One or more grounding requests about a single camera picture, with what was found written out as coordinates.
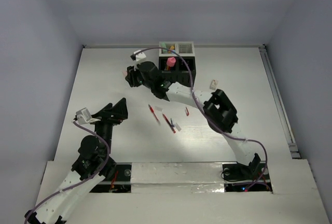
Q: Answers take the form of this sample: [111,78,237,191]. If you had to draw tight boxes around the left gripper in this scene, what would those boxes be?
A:
[89,97,128,154]

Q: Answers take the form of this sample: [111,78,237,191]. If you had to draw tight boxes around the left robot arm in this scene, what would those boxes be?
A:
[24,98,128,223]

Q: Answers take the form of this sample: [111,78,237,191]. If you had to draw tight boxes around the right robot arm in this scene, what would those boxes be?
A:
[125,61,261,178]

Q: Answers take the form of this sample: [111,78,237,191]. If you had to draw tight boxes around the pink capped marker bundle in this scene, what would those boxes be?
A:
[166,57,176,71]

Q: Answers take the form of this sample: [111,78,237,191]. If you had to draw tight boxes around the black slotted organizer box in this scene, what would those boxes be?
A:
[158,57,196,87]

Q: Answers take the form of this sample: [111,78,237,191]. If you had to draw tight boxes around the white slotted organizer box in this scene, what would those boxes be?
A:
[159,41,195,57]

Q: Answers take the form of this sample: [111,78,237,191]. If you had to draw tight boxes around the dark red gel pen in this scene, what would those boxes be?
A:
[162,114,176,133]

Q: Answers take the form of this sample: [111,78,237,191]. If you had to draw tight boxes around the clear cap near pens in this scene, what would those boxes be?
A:
[174,123,182,131]

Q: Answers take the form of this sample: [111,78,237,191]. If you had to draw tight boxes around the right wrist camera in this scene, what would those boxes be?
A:
[130,50,147,64]

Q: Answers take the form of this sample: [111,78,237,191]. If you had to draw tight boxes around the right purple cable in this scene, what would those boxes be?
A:
[141,47,268,192]

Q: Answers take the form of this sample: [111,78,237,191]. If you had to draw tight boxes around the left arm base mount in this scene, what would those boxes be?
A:
[90,163,132,193]

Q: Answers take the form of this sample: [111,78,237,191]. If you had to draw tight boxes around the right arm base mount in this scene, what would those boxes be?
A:
[220,154,272,192]

